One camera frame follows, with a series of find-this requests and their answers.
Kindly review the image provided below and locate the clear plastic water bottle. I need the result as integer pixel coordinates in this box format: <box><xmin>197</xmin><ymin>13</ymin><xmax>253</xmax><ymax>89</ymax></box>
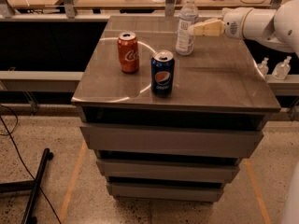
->
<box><xmin>176</xmin><ymin>0</ymin><xmax>199</xmax><ymax>55</ymax></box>

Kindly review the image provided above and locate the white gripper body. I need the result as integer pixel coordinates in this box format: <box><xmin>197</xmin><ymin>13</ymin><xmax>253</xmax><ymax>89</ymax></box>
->
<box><xmin>222</xmin><ymin>7</ymin><xmax>252</xmax><ymax>39</ymax></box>

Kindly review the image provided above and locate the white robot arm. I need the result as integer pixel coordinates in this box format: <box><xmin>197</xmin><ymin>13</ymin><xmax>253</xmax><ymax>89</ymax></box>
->
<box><xmin>187</xmin><ymin>0</ymin><xmax>299</xmax><ymax>224</ymax></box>

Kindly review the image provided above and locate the left hand sanitizer bottle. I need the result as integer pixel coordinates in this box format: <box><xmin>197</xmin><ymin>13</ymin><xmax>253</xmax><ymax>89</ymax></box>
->
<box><xmin>257</xmin><ymin>58</ymin><xmax>269</xmax><ymax>77</ymax></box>

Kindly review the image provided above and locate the black stand base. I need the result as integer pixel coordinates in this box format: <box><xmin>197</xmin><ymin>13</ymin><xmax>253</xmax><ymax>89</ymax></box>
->
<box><xmin>0</xmin><ymin>148</ymin><xmax>53</xmax><ymax>224</ymax></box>

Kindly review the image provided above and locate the right hand sanitizer bottle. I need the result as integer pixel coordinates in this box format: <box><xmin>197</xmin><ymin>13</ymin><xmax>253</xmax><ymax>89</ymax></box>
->
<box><xmin>272</xmin><ymin>56</ymin><xmax>292</xmax><ymax>80</ymax></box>

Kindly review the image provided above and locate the hand sanitizer bottle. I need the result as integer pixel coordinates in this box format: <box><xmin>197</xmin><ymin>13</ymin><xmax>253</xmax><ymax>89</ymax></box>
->
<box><xmin>257</xmin><ymin>58</ymin><xmax>269</xmax><ymax>77</ymax></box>
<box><xmin>272</xmin><ymin>56</ymin><xmax>292</xmax><ymax>80</ymax></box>

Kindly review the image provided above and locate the blue pepsi can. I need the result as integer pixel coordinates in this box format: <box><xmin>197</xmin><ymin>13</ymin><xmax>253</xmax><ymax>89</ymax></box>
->
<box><xmin>151</xmin><ymin>49</ymin><xmax>175</xmax><ymax>97</ymax></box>

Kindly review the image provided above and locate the black floor cable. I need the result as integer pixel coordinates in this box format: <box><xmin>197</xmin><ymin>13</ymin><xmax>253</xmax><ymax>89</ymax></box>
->
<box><xmin>0</xmin><ymin>105</ymin><xmax>63</xmax><ymax>224</ymax></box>

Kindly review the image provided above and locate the grey drawer cabinet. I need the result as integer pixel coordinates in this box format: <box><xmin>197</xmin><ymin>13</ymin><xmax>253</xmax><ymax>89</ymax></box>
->
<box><xmin>72</xmin><ymin>16</ymin><xmax>280</xmax><ymax>203</ymax></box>

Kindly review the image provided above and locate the orange coca-cola can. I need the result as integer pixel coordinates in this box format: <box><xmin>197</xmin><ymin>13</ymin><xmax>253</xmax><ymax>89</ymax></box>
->
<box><xmin>117</xmin><ymin>32</ymin><xmax>139</xmax><ymax>74</ymax></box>

